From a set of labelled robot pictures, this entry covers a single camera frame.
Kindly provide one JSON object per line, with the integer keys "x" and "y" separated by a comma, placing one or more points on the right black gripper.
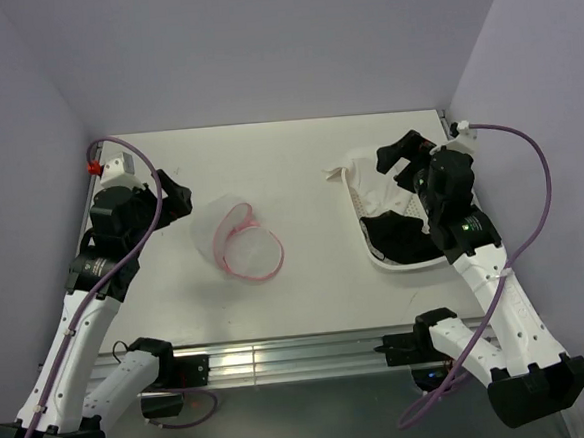
{"x": 412, "y": 144}

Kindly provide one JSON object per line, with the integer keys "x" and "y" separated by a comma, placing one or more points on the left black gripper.
{"x": 177, "y": 203}

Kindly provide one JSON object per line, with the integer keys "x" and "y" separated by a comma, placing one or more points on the white mesh laundry bag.
{"x": 228, "y": 236}

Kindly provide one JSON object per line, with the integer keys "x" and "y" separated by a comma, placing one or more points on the black bra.
{"x": 399, "y": 239}

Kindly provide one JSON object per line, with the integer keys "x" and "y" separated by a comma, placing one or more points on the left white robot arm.
{"x": 59, "y": 405}

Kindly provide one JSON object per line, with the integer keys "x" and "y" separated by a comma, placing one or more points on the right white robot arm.
{"x": 526, "y": 372}

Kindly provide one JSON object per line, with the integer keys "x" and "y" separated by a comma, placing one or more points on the white garment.
{"x": 376, "y": 192}

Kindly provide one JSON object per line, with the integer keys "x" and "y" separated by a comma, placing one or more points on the white perforated plastic basket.
{"x": 389, "y": 266}

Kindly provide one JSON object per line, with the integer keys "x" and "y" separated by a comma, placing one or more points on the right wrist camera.
{"x": 463, "y": 138}

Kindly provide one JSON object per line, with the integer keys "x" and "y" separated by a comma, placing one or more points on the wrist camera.
{"x": 119, "y": 171}
{"x": 463, "y": 138}

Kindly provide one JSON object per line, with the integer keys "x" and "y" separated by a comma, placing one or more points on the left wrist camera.
{"x": 119, "y": 171}

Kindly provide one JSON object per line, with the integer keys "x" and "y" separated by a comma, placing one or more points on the aluminium mounting rail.
{"x": 293, "y": 359}

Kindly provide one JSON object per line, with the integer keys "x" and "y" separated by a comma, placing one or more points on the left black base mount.
{"x": 192, "y": 370}

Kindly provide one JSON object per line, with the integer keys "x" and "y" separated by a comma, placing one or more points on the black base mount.
{"x": 402, "y": 349}
{"x": 192, "y": 370}

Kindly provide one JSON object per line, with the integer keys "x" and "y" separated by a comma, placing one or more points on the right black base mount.
{"x": 402, "y": 349}

